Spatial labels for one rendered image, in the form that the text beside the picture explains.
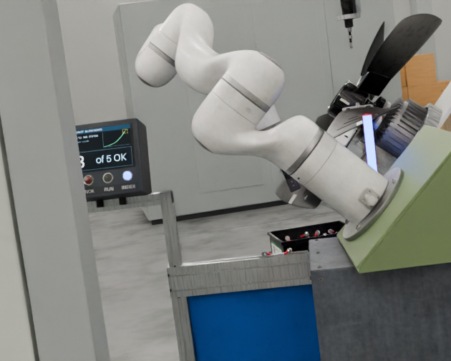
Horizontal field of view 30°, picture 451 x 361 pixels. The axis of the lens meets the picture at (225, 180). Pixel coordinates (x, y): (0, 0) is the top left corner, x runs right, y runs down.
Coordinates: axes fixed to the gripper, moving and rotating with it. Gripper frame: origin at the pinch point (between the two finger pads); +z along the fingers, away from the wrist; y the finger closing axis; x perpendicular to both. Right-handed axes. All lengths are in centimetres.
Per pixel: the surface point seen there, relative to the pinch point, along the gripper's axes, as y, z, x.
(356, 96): 7.2, -15.6, -27.1
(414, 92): 804, 57, -121
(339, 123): -13.3, -12.0, -19.2
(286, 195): 5.1, 3.1, 3.6
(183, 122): 533, -26, 108
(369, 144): -32.5, -5.8, -23.8
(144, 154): -34, -26, 29
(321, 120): 34.7, -11.2, -14.5
